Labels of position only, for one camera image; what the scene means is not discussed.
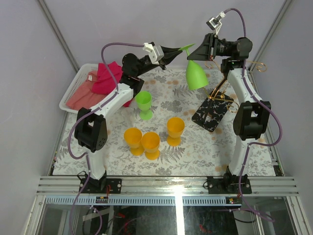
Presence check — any orange wine glass left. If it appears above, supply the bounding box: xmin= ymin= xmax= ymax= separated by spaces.
xmin=124 ymin=128 xmax=144 ymax=156

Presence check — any orange wine glass middle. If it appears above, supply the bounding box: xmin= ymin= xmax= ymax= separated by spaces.
xmin=141 ymin=132 xmax=160 ymax=160

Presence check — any orange wine glass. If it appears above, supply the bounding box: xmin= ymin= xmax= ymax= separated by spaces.
xmin=141 ymin=132 xmax=160 ymax=160
xmin=167 ymin=117 xmax=185 ymax=147
xmin=124 ymin=128 xmax=144 ymax=156

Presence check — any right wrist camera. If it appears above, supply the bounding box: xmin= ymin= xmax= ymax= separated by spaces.
xmin=206 ymin=11 xmax=225 ymax=35

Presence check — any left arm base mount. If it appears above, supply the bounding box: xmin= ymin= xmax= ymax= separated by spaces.
xmin=77 ymin=171 xmax=122 ymax=194

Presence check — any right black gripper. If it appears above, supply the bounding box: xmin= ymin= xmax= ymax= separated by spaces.
xmin=186 ymin=34 xmax=233 ymax=62

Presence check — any orange wine glass right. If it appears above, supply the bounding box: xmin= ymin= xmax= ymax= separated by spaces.
xmin=167 ymin=117 xmax=185 ymax=147

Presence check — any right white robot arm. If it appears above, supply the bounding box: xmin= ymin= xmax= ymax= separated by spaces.
xmin=187 ymin=33 xmax=271 ymax=193

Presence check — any gold wine glass rack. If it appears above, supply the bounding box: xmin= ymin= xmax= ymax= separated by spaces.
xmin=191 ymin=59 xmax=267 ymax=133

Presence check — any white plastic basket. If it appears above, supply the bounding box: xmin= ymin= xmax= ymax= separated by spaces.
xmin=59 ymin=63 xmax=115 ymax=115

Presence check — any floral table mat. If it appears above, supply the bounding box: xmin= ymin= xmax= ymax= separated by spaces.
xmin=52 ymin=69 xmax=277 ymax=176

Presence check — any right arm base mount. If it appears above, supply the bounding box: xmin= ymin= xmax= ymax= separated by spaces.
xmin=206 ymin=172 xmax=252 ymax=194

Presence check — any blue cable duct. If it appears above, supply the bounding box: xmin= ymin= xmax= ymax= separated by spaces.
xmin=46 ymin=195 xmax=241 ymax=206

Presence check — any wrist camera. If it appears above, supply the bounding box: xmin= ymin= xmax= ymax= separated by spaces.
xmin=143 ymin=43 xmax=164 ymax=65
xmin=206 ymin=11 xmax=225 ymax=35

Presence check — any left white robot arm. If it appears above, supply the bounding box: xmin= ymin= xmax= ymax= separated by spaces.
xmin=69 ymin=42 xmax=182 ymax=193

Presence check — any green plastic wine glass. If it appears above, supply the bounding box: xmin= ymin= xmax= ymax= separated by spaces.
xmin=185 ymin=59 xmax=209 ymax=91

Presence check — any aluminium front rail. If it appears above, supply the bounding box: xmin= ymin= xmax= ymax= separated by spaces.
xmin=36 ymin=176 xmax=299 ymax=196

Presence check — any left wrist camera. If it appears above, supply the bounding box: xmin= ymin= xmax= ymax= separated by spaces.
xmin=143 ymin=43 xmax=164 ymax=65

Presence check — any salmon pink cloth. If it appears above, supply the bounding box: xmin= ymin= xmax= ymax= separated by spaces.
xmin=66 ymin=70 xmax=106 ymax=111

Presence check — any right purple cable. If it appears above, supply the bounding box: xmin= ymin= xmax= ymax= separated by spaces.
xmin=223 ymin=8 xmax=283 ymax=223

